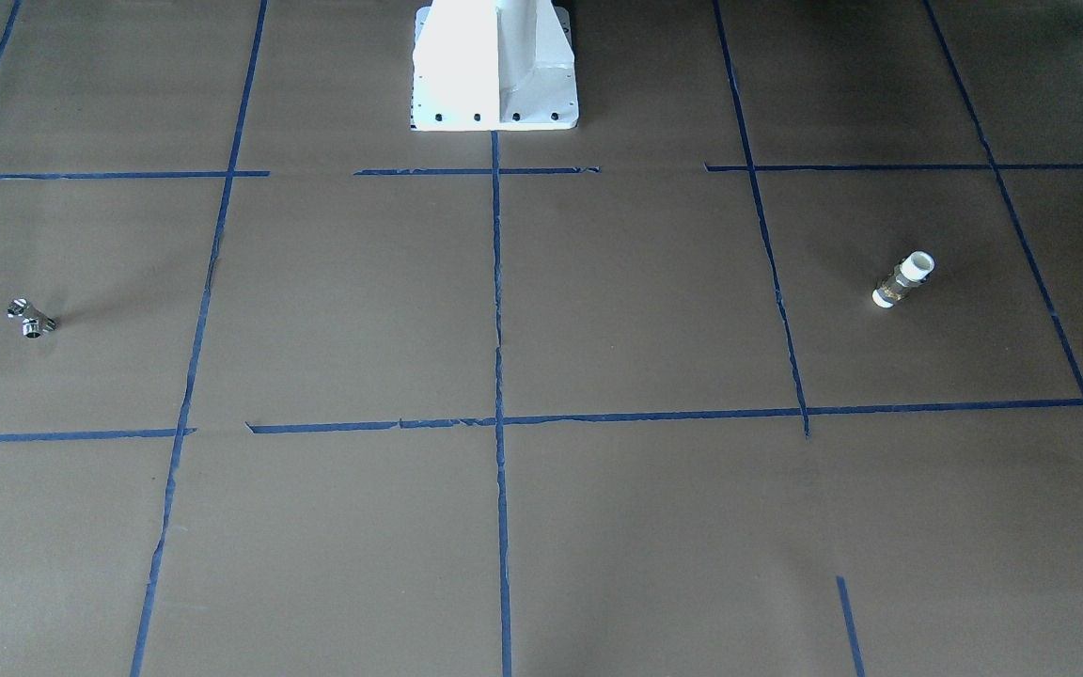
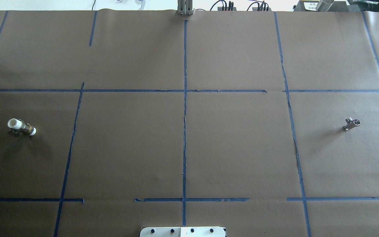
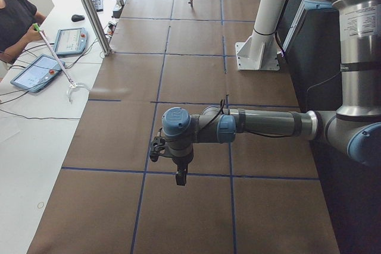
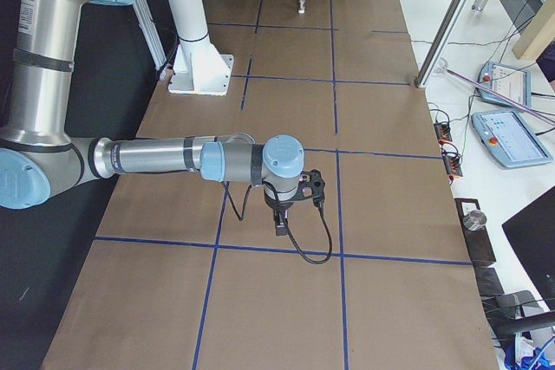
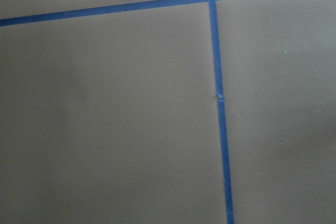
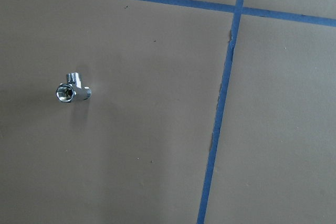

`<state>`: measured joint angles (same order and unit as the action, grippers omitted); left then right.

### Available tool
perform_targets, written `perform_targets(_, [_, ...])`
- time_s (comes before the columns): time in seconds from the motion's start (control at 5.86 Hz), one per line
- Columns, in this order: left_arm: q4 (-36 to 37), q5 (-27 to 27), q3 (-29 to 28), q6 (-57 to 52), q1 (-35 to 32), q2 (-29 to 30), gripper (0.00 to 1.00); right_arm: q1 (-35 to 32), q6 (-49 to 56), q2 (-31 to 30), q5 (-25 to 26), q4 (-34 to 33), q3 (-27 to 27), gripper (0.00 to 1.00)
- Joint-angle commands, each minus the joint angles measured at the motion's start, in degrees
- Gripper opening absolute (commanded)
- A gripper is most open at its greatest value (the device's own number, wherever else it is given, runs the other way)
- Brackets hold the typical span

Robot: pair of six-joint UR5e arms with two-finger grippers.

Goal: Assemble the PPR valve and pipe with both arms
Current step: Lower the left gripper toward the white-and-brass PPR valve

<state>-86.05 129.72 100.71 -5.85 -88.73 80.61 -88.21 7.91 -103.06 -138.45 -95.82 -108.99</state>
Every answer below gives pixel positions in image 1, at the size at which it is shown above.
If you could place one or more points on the silver metal angle valve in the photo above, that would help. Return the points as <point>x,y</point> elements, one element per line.
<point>34,323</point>

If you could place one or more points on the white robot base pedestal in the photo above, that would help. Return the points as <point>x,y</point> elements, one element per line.
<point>493,65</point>

